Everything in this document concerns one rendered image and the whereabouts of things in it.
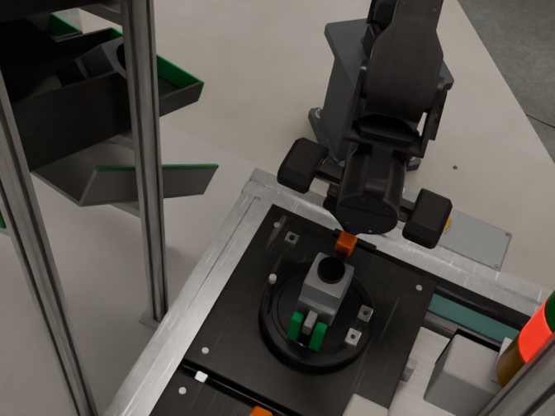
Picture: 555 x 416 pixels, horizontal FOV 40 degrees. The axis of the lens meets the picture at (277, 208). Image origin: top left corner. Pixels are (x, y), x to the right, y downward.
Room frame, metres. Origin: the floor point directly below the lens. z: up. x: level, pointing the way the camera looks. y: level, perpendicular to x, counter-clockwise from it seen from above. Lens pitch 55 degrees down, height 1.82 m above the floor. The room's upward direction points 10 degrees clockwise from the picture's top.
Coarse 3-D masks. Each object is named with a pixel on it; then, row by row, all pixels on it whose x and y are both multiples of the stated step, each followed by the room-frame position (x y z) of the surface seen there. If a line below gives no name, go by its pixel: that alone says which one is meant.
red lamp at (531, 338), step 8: (544, 304) 0.28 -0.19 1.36; (536, 312) 0.28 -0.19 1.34; (536, 320) 0.27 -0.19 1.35; (544, 320) 0.26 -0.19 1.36; (528, 328) 0.27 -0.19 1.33; (536, 328) 0.26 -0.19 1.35; (544, 328) 0.26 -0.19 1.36; (520, 336) 0.27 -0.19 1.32; (528, 336) 0.26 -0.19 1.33; (536, 336) 0.26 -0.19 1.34; (544, 336) 0.25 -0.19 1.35; (520, 344) 0.26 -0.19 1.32; (528, 344) 0.26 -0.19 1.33; (536, 344) 0.25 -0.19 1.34; (520, 352) 0.26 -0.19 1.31; (528, 352) 0.26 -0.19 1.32; (528, 360) 0.25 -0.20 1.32
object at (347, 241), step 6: (342, 234) 0.49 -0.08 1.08; (348, 234) 0.49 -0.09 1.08; (342, 240) 0.48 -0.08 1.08; (348, 240) 0.49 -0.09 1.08; (354, 240) 0.49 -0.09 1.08; (336, 246) 0.48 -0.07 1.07; (342, 246) 0.48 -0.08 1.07; (348, 246) 0.48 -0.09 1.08; (336, 252) 0.48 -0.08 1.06; (342, 252) 0.48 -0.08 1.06; (348, 252) 0.48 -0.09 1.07; (342, 258) 0.47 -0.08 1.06
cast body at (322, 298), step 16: (320, 256) 0.45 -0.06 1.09; (320, 272) 0.43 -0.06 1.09; (336, 272) 0.43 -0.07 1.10; (352, 272) 0.44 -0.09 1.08; (304, 288) 0.41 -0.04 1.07; (320, 288) 0.41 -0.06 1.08; (336, 288) 0.42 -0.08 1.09; (304, 304) 0.41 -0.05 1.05; (320, 304) 0.41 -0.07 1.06; (336, 304) 0.40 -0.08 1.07; (320, 320) 0.40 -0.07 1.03
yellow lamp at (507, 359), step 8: (512, 344) 0.27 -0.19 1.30; (504, 352) 0.28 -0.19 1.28; (512, 352) 0.27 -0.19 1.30; (504, 360) 0.27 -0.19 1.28; (512, 360) 0.26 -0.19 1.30; (520, 360) 0.26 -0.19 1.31; (496, 368) 0.27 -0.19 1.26; (504, 368) 0.26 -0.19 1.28; (512, 368) 0.26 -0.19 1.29; (520, 368) 0.25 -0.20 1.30; (504, 376) 0.26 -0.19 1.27; (512, 376) 0.25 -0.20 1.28; (504, 384) 0.25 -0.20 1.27
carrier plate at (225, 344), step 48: (336, 240) 0.55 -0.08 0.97; (240, 288) 0.46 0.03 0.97; (384, 288) 0.49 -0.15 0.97; (432, 288) 0.50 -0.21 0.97; (240, 336) 0.39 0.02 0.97; (384, 336) 0.43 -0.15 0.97; (240, 384) 0.34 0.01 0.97; (288, 384) 0.35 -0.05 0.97; (336, 384) 0.35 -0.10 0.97; (384, 384) 0.36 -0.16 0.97
